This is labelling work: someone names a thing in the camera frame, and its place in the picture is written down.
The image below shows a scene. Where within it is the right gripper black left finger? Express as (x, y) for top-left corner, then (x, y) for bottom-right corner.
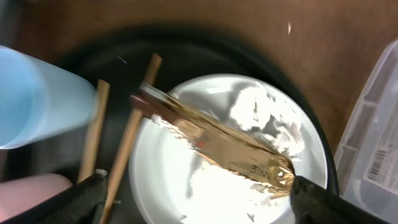
(1, 173), (108, 224)

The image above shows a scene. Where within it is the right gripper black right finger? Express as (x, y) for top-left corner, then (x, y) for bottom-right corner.
(290, 176), (387, 224)

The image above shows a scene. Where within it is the light blue plastic cup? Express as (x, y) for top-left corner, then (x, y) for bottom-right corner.
(1, 46), (96, 149)

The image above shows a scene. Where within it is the gold foil wrapper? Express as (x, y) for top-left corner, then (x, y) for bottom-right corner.
(130, 84), (295, 198)

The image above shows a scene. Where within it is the clear plastic waste bin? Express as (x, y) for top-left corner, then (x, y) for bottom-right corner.
(335, 42), (397, 223)

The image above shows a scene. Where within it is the wooden chopstick left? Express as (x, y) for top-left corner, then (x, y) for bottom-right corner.
(77, 80), (110, 183)

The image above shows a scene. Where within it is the wooden chopstick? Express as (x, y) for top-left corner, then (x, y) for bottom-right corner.
(77, 80), (110, 183)
(100, 53), (162, 224)

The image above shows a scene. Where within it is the wooden chopstick right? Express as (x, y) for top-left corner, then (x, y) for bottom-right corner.
(100, 53), (162, 224)

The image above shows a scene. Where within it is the white round plate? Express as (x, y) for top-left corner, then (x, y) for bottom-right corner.
(129, 74), (331, 223)

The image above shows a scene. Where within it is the crumpled white napkin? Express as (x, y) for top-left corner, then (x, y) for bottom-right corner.
(225, 83), (305, 160)

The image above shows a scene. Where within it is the round black tray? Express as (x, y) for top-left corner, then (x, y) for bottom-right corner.
(9, 26), (340, 224)

